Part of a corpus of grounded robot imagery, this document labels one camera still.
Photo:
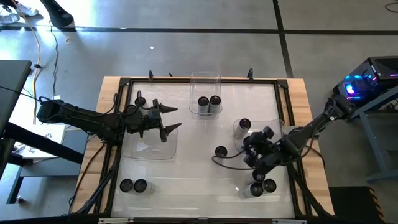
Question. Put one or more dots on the black computer with lights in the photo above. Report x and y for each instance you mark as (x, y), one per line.
(382, 67)

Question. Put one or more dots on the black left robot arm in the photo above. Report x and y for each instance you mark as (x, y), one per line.
(87, 119)

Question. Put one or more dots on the black frame clamp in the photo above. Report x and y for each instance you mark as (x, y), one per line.
(150, 74)
(250, 73)

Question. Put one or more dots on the white red-band soda can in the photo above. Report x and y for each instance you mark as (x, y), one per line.
(140, 185)
(126, 185)

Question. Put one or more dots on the white paper sheet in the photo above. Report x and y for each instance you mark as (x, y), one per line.
(53, 133)

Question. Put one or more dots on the black desk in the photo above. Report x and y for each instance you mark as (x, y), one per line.
(12, 87)

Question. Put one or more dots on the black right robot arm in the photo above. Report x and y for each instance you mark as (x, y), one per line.
(311, 127)

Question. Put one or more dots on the black table frame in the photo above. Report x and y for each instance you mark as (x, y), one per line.
(174, 81)

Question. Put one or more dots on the clear plastic bin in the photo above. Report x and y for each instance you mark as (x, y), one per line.
(149, 149)
(205, 84)
(256, 124)

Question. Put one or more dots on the person's leg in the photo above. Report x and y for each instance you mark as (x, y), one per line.
(59, 14)

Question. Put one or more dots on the grey metal stand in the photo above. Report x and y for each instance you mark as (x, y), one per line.
(362, 124)

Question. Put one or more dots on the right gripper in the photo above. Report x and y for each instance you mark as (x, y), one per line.
(267, 152)

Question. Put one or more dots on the black box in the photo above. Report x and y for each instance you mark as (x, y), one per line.
(351, 205)

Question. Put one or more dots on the person's foot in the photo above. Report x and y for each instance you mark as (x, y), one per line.
(26, 9)
(7, 17)

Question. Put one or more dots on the silver frame bracket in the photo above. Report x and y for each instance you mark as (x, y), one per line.
(289, 221)

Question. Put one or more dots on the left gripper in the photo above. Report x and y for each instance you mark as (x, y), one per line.
(150, 121)

